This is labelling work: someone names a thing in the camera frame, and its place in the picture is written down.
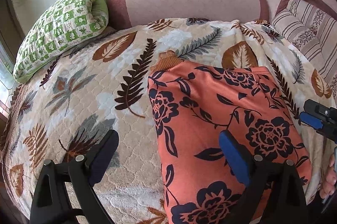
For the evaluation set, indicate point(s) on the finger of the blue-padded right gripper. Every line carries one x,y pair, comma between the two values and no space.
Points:
311,121

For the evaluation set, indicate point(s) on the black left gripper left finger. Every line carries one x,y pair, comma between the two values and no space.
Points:
65,191

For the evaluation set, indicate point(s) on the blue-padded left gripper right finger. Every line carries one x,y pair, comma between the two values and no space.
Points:
286,203

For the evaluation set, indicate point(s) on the orange black floral garment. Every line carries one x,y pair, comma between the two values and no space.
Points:
191,105

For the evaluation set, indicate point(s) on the person's right hand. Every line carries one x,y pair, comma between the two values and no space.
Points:
328,185

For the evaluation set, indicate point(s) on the striped floral folded quilt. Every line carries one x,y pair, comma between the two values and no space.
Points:
313,32

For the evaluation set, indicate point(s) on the stained glass window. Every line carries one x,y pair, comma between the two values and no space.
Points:
8,83

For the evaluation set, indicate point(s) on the leaf-patterned beige bedspread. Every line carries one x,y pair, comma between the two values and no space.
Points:
64,110

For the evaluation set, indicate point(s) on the green white checkered pillow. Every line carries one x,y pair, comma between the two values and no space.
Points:
62,26

